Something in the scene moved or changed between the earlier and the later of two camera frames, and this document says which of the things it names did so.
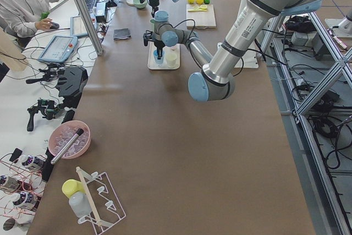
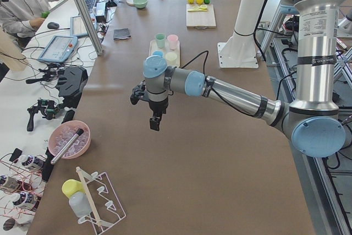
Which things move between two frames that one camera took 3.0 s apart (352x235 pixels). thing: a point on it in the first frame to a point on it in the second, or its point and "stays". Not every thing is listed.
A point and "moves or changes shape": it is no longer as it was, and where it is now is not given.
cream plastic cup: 171,60 stays
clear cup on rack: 79,203 stays
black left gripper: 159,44 to 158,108
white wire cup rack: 104,202 stays
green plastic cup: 152,21 moves or changes shape
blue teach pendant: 58,49 stays
